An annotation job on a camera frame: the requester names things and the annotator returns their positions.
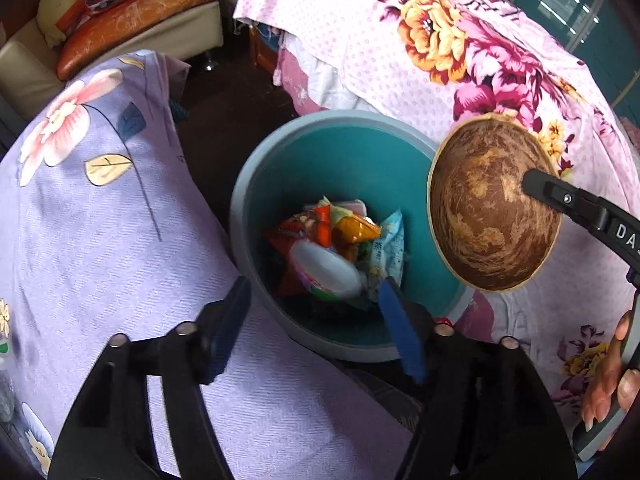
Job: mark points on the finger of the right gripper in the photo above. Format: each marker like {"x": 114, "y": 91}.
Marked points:
{"x": 577, "y": 204}

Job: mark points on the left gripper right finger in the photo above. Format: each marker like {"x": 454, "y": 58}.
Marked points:
{"x": 486, "y": 413}

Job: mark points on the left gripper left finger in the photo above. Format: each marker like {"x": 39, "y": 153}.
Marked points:
{"x": 108, "y": 433}

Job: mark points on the brown coconut shell bowl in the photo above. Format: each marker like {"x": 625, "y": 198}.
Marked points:
{"x": 491, "y": 235}

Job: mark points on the light blue snack wrapper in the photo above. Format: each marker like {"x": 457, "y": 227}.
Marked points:
{"x": 387, "y": 254}

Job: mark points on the red snack wrapper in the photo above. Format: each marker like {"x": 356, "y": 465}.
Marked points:
{"x": 313, "y": 225}

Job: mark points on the white red yogurt cup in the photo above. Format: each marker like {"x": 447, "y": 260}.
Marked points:
{"x": 326, "y": 274}

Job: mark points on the orange yellow snack bag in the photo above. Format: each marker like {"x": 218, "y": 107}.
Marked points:
{"x": 349, "y": 230}

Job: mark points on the teal trash bin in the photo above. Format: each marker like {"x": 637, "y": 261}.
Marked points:
{"x": 340, "y": 155}

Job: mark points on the person right hand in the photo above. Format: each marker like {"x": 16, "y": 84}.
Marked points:
{"x": 611, "y": 381}

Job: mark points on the pink floral quilt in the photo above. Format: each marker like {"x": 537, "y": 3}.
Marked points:
{"x": 435, "y": 63}

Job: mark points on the cream leather sofa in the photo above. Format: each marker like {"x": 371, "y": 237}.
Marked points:
{"x": 28, "y": 65}

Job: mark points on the yellow plush pillow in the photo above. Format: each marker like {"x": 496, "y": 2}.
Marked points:
{"x": 56, "y": 19}

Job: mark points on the orange sofa cushion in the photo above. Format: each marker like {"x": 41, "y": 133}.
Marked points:
{"x": 179, "y": 28}

